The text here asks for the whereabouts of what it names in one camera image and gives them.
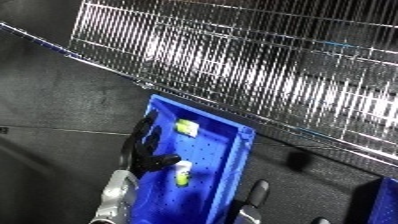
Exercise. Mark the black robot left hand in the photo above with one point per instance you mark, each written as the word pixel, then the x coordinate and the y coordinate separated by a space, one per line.
pixel 142 150

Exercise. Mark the white paper cup green band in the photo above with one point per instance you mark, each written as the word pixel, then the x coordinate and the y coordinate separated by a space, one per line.
pixel 186 127
pixel 183 173

